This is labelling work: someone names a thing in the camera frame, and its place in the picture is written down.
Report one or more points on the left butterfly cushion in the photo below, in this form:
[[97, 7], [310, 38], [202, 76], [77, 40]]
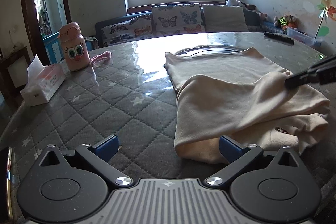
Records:
[[138, 28]]

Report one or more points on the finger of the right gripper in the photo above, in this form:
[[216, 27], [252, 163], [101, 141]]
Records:
[[322, 72]]

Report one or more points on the plush toys pile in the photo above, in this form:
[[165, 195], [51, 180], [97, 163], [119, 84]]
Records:
[[285, 22]]

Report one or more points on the butterfly cushion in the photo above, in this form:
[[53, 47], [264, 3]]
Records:
[[138, 28], [169, 20]]

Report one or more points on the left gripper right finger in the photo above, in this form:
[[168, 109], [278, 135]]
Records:
[[240, 157]]

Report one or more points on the dark wooden side table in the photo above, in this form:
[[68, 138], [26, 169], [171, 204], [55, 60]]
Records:
[[14, 76]]

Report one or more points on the blue sofa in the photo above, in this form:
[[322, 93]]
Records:
[[252, 20]]

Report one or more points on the plain beige cushion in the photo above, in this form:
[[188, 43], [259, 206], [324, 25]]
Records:
[[223, 18]]

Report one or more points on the round glass turntable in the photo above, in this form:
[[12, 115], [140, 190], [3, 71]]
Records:
[[208, 49]]

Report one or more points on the blue cabinet in doorway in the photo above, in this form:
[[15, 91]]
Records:
[[53, 48]]

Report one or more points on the right butterfly cushion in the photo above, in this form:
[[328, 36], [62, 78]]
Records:
[[169, 20]]

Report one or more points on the white tissue pack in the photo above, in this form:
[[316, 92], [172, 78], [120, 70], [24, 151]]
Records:
[[43, 82]]

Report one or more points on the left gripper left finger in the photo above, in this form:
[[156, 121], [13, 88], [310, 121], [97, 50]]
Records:
[[94, 158]]

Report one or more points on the cream beige garment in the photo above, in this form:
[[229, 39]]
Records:
[[241, 95]]

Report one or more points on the clear plastic storage box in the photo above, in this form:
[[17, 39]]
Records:
[[307, 40]]

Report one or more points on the pink cartoon water bottle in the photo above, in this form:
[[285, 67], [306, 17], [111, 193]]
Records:
[[74, 47]]

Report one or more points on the black remote control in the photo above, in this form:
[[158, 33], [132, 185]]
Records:
[[279, 37]]

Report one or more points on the white plush toy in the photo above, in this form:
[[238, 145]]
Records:
[[235, 3]]

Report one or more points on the colourful paper pinwheel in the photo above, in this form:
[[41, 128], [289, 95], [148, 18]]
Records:
[[326, 12]]

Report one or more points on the black smartphone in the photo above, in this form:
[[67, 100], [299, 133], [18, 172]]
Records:
[[5, 186]]

